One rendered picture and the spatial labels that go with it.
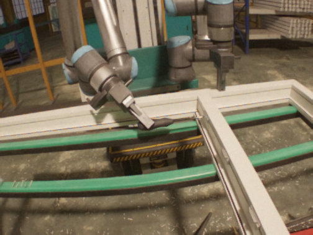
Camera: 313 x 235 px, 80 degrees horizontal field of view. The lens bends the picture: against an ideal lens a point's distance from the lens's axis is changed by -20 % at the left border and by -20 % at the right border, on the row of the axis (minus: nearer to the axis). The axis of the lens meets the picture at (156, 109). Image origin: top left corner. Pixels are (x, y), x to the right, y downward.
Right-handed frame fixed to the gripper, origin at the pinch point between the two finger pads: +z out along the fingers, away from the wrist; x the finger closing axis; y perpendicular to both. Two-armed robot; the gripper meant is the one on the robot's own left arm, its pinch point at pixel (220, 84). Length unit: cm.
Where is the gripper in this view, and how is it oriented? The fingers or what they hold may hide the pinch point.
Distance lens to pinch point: 84.0
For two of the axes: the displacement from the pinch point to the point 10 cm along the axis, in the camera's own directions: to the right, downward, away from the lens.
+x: -0.9, -4.9, 8.7
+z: 1.0, 8.6, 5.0
